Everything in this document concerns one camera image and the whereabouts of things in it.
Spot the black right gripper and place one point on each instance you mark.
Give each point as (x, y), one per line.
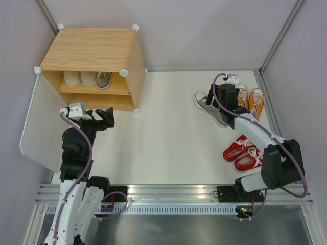
(236, 93)

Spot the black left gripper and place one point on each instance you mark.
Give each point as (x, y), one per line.
(109, 116)

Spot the orange sneaker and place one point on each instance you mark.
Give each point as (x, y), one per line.
(242, 95)
(256, 103)

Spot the grey sneaker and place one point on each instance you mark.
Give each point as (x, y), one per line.
(104, 80)
(200, 100)

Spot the beige canvas shoe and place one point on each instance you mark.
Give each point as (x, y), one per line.
(88, 78)
(72, 78)

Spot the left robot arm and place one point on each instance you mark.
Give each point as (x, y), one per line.
(80, 194)

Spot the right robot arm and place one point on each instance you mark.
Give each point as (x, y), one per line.
(281, 164)

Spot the wooden shoe cabinet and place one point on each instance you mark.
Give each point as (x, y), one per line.
(114, 51)

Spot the translucent cabinet door panel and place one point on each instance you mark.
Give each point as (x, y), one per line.
(41, 138)

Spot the red sneaker upper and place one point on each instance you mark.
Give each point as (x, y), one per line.
(240, 146)

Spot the red sneaker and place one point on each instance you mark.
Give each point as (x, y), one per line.
(240, 146)
(253, 159)

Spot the red sneaker lower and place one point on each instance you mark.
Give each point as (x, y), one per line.
(253, 159)

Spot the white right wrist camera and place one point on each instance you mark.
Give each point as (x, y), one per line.
(231, 78)

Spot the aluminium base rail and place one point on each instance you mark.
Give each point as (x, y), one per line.
(185, 193)

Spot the white slotted cable duct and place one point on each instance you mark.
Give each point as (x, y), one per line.
(162, 210)

